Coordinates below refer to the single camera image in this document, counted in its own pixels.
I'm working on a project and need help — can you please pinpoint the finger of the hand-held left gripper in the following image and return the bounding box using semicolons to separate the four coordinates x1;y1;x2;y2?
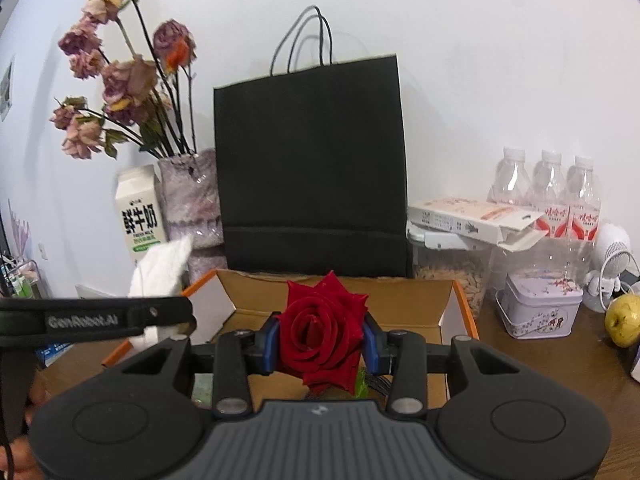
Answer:
125;296;197;335

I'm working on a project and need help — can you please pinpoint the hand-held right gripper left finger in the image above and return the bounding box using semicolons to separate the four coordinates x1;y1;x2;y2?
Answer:
120;311;282;420

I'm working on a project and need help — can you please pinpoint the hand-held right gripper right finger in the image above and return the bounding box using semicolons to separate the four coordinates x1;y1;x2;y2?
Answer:
362;312;523;417

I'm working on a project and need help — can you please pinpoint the white cloth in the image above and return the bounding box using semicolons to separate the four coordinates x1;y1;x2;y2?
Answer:
127;235;195;351

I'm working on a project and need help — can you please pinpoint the red rose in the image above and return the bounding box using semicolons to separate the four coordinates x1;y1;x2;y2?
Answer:
274;270;372;397

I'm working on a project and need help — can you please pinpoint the red cardboard box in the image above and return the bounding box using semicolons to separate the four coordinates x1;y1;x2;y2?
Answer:
102;268;480;403

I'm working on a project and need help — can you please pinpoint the person's left hand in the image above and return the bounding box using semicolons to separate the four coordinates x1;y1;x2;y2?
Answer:
0;370;51;480

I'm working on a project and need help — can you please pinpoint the metal storage rack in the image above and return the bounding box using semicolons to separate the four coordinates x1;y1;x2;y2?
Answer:
0;252;39;301

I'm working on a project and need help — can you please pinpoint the white green milk carton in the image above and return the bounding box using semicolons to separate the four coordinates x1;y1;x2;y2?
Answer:
115;165;168;266

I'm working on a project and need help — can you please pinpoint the clear seed container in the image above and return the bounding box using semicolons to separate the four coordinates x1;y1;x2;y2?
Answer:
407;225;493;318

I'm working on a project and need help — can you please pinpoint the purple mottled vase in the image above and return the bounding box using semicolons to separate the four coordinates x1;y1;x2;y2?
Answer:
157;147;228;273

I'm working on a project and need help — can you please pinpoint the flat white carton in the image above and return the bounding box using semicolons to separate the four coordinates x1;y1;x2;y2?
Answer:
407;195;548;252

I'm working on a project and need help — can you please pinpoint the printed tin box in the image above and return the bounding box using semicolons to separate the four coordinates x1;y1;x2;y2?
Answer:
496;272;585;339

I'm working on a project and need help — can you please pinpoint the black paper bag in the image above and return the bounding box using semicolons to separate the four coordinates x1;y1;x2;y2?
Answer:
213;6;408;278

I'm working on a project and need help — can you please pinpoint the dried rose bouquet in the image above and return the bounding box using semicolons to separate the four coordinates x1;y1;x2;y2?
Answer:
49;0;198;161

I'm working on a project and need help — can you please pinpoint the white astronaut figure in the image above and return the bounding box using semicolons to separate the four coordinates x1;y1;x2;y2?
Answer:
582;222;633;313

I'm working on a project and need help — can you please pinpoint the yellow green apple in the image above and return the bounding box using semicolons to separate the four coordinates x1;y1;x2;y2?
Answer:
605;294;640;348

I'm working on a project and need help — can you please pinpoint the purple flower wall sticker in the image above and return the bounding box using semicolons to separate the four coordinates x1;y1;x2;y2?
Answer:
7;200;32;262

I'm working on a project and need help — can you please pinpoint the wall poster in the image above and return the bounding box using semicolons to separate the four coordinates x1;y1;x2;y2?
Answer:
0;57;15;122

